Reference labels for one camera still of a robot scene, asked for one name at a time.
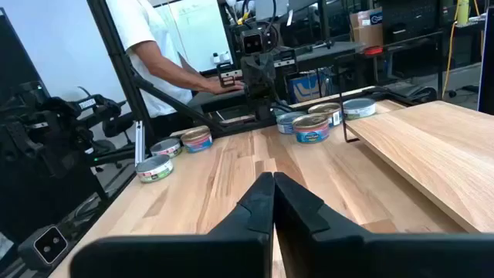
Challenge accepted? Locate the black display panel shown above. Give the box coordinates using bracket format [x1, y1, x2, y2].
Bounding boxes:
[0, 7, 49, 97]

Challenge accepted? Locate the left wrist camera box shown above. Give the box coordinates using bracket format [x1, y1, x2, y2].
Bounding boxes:
[240, 29, 267, 55]

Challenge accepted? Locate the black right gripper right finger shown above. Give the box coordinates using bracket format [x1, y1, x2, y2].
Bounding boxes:
[272, 171, 494, 278]

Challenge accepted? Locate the yellow-green bottle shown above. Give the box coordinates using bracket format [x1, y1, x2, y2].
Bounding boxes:
[457, 0, 470, 25]

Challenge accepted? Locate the black office chair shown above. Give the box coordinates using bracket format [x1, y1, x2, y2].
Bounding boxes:
[91, 111, 136, 171]

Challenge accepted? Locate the person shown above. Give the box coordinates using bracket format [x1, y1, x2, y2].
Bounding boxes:
[104, 0, 247, 134]

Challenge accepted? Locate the brown cardboard box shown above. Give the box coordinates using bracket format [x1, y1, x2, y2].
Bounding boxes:
[349, 7, 385, 49]

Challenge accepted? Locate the blue cardboard box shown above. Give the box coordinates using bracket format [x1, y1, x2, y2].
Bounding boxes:
[287, 73, 333, 104]

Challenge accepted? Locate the silver-lid can pink label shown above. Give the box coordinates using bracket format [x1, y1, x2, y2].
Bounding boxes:
[149, 137, 183, 158]

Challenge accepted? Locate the silver aluminium bracket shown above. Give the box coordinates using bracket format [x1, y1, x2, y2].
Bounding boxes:
[134, 120, 147, 168]

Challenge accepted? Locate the gold-lid tuna can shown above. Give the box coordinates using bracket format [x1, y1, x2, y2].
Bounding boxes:
[180, 125, 214, 154]
[307, 102, 343, 128]
[292, 114, 331, 144]

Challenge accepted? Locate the silver-lid can green label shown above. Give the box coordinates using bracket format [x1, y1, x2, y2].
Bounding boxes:
[342, 97, 377, 120]
[134, 154, 174, 184]

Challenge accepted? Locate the black wire rack shelf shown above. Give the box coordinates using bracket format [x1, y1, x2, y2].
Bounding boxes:
[338, 89, 494, 234]

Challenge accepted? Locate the white board panel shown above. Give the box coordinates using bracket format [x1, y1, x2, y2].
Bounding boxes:
[156, 0, 232, 73]

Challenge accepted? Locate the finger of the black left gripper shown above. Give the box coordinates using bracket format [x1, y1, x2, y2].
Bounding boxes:
[259, 67, 277, 100]
[242, 69, 262, 100]

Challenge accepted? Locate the black work table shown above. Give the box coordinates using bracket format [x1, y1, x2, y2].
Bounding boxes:
[295, 40, 371, 93]

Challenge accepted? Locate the black storage rack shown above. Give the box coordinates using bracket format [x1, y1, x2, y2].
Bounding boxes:
[380, 0, 482, 69]

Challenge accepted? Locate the black aluminium table frame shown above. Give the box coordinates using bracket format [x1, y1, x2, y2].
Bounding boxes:
[85, 0, 439, 146]

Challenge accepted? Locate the yellow cable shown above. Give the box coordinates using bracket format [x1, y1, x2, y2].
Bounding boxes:
[442, 0, 462, 100]

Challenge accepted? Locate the silver-lid can blue label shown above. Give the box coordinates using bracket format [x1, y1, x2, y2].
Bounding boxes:
[276, 110, 308, 135]

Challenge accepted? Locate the table-level camera box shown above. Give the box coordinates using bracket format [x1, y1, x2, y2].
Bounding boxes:
[17, 224, 70, 271]

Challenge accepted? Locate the dark upright panel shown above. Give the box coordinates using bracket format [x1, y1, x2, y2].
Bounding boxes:
[477, 7, 494, 116]

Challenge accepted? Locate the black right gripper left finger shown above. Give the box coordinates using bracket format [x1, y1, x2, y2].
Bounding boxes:
[69, 171, 276, 278]

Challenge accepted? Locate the dark grey desk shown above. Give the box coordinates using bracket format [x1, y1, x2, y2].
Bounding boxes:
[186, 87, 252, 115]

